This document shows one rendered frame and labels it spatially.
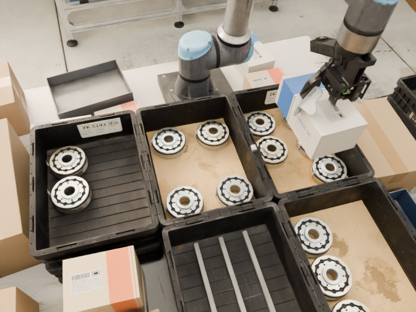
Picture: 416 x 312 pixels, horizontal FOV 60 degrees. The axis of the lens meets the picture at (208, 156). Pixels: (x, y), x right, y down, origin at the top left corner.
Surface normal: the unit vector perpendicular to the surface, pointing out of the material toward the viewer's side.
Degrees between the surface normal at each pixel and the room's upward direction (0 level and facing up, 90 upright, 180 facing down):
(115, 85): 0
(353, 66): 90
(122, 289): 0
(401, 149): 0
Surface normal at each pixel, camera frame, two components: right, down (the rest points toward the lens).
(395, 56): 0.04, -0.58
